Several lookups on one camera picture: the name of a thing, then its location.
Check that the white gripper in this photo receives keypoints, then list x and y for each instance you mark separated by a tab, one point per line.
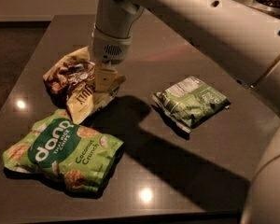
110	50

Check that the brown and cream chip bag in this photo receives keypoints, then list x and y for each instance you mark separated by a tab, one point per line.
70	84

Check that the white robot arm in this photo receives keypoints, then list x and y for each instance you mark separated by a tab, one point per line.
241	40

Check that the small green snack bag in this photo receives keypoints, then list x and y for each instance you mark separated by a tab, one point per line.
189	102

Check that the green Dang rice chip bag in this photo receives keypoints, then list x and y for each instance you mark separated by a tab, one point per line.
61	150

